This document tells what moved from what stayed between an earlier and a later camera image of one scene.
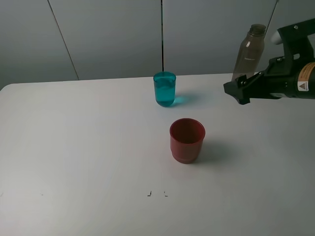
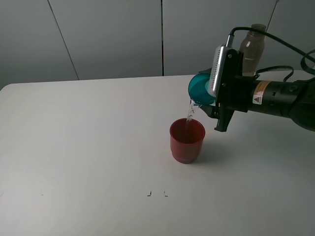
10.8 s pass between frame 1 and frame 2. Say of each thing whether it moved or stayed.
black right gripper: moved
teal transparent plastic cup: moved
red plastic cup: stayed
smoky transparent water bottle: stayed
